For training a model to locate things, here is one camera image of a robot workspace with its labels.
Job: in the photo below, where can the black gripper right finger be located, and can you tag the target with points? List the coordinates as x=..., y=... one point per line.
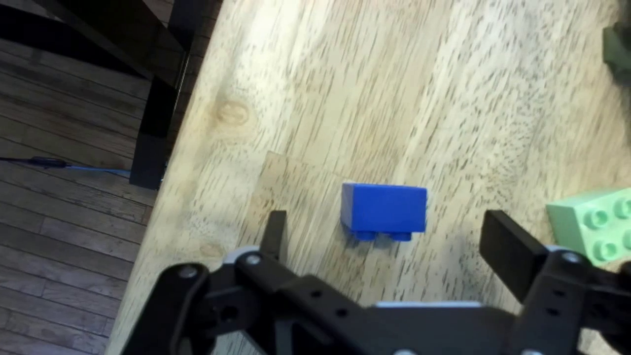
x=572, y=303

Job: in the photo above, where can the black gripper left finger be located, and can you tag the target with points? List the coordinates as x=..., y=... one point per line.
x=217, y=308

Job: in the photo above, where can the blue toy building block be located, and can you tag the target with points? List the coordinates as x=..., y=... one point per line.
x=385, y=208

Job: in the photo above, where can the light green toy building block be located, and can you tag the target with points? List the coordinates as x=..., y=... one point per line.
x=592, y=228

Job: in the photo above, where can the black stand leg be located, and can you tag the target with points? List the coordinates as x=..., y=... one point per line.
x=158, y=131

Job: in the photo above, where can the green toy dinosaur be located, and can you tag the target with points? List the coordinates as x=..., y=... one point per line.
x=620, y=50

